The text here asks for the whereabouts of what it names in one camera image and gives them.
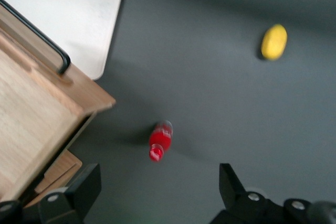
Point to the wooden drawer below cabinet lid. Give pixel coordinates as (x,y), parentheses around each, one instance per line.
(89,93)

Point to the wooden two-drawer cabinet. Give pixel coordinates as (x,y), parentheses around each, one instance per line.
(31,129)

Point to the red soda bottle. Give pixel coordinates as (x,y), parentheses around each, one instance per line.
(160,140)

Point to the cream rectangular tray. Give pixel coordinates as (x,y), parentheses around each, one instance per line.
(65,11)

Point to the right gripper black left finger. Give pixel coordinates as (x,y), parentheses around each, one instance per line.
(76,197)

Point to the yellow lemon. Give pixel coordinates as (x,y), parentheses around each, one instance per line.
(274,42)

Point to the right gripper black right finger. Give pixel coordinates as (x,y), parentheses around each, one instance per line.
(236,203)

